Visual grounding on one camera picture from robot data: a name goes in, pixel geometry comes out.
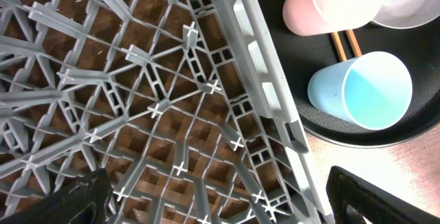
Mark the light blue plastic cup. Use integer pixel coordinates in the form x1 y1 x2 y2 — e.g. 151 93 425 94
307 52 413 131

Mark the grey plastic dishwasher rack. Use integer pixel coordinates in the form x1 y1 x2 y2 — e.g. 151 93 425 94
1 0 334 223

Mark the wooden chopstick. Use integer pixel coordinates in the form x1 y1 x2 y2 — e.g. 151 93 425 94
331 32 347 61
346 30 362 57

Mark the grey round plate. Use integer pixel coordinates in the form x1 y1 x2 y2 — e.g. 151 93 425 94
372 0 439 29

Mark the pink plastic cup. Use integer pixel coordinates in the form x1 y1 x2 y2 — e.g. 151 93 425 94
283 0 384 36

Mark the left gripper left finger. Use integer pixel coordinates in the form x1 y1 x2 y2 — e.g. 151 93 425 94
1 168 113 224

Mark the round black serving tray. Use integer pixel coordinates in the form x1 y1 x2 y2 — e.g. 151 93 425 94
258 0 439 148

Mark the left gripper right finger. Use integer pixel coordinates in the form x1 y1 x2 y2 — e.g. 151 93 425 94
326 166 439 224

